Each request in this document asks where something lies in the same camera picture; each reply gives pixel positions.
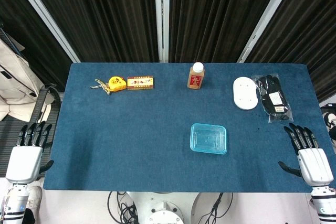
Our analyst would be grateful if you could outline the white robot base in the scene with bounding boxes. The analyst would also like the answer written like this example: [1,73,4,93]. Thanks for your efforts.
[125,191,234,224]

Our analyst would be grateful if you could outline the metal key chain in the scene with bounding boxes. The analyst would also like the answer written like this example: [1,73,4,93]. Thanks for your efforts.
[90,78,111,95]

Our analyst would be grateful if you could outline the red yellow patterned box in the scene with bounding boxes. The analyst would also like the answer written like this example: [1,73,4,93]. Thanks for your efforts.
[127,76,156,91]

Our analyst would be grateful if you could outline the white frame bar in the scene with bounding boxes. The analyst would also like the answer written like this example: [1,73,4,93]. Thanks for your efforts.
[153,0,171,63]
[7,0,81,63]
[237,0,300,63]

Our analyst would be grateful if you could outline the white oval plate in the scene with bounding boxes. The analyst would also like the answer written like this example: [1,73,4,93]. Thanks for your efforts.
[233,77,259,111]

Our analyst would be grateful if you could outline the beige jacket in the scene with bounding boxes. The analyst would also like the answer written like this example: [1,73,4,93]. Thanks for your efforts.
[0,37,46,121]

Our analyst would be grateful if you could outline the black floor cable bundle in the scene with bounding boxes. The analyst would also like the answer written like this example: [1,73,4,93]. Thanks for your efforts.
[107,191,140,224]

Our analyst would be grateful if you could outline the yellow tape measure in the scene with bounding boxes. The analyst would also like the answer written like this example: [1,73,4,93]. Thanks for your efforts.
[108,76,128,92]

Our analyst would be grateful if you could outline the black pleated curtain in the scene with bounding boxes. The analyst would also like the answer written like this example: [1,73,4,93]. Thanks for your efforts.
[23,0,160,63]
[0,0,74,92]
[169,0,286,63]
[245,0,336,103]

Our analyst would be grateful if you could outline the brown bottle white cap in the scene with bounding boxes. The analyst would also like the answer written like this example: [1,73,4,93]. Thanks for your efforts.
[187,62,205,90]

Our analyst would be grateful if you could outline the blue table mat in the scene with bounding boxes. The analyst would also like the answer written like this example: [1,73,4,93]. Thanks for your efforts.
[43,62,336,194]

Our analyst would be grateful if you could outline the black gloves in plastic bag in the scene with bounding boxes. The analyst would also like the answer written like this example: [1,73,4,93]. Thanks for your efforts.
[251,73,295,124]

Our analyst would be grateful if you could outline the white shoe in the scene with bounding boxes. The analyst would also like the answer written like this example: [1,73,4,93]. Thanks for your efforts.
[25,185,43,218]

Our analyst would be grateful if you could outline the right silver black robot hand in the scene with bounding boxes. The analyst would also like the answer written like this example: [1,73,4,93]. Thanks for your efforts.
[278,123,334,189]

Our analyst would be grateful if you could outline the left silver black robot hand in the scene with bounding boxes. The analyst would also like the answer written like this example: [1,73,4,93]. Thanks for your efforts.
[5,121,55,184]

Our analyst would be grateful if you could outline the black white sneaker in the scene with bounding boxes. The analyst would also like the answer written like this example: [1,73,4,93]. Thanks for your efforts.
[321,112,336,154]

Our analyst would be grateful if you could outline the black mesh chair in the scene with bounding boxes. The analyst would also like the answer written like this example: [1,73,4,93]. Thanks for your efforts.
[0,84,62,178]

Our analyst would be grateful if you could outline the thin black floor cable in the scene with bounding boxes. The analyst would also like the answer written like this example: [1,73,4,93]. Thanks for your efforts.
[197,192,234,224]

